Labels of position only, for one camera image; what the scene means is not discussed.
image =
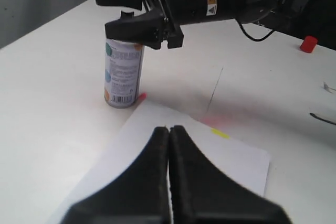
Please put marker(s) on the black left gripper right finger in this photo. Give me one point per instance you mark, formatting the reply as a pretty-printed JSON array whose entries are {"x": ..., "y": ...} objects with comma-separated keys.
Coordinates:
[{"x": 201, "y": 193}]

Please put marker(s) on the pink sticky tab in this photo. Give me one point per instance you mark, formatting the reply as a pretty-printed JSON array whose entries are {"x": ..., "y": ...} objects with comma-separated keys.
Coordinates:
[{"x": 142, "y": 96}]

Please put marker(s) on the red plastic cap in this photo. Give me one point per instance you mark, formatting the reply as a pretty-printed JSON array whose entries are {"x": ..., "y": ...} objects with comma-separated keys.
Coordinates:
[{"x": 308, "y": 44}]

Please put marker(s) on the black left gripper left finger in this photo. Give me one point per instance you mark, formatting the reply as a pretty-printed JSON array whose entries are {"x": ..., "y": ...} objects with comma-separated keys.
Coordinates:
[{"x": 138, "y": 195}]

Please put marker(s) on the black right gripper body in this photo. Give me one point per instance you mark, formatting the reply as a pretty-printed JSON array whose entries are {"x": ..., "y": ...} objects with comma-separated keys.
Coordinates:
[{"x": 164, "y": 25}]

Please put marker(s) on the yellow sticky tab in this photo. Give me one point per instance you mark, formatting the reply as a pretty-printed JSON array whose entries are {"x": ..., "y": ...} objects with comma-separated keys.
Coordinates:
[{"x": 220, "y": 133}]

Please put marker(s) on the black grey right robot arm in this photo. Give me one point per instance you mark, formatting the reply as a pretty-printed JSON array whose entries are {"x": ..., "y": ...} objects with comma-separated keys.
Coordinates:
[{"x": 269, "y": 85}]

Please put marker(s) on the white spray can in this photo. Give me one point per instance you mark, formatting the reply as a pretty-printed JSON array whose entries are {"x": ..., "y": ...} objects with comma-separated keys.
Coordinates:
[{"x": 123, "y": 65}]

